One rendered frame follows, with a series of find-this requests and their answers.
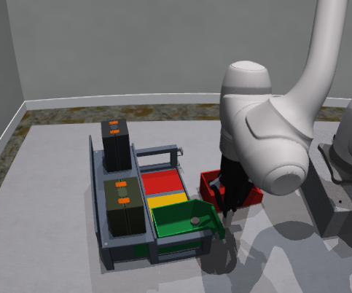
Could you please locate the black case with orange handles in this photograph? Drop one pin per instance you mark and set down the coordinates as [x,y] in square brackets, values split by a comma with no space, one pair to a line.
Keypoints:
[116,145]

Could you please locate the green bin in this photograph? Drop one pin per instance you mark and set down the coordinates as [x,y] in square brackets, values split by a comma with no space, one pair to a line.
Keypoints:
[175,219]

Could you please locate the grey disc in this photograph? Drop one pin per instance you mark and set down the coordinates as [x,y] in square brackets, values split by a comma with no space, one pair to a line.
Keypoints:
[195,221]

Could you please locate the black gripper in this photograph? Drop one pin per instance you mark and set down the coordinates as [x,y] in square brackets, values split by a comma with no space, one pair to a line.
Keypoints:
[236,189]

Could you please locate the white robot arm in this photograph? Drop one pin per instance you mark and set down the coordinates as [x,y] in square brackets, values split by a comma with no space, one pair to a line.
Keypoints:
[272,140]

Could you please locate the grey metal shelf rack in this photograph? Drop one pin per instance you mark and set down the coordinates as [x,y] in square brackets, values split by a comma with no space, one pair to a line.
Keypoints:
[163,185]

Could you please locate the red bin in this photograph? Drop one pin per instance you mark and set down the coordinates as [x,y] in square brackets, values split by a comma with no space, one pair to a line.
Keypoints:
[208,195]

